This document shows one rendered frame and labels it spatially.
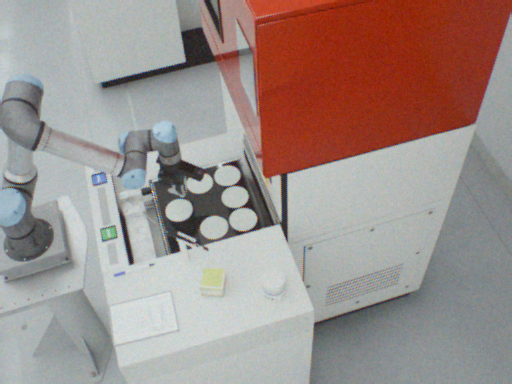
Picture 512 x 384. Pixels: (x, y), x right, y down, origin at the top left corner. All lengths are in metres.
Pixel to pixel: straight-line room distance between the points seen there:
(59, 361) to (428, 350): 1.75
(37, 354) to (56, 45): 2.45
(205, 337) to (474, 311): 1.62
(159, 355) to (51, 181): 2.03
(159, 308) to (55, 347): 1.19
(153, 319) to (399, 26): 1.13
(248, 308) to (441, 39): 0.98
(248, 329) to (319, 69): 0.81
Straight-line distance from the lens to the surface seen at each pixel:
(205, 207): 2.18
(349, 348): 2.88
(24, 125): 1.80
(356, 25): 1.54
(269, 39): 1.46
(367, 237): 2.33
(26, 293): 2.26
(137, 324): 1.90
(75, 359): 3.00
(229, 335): 1.85
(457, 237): 3.29
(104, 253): 2.07
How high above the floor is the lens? 2.64
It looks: 52 degrees down
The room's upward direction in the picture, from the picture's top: 4 degrees counter-clockwise
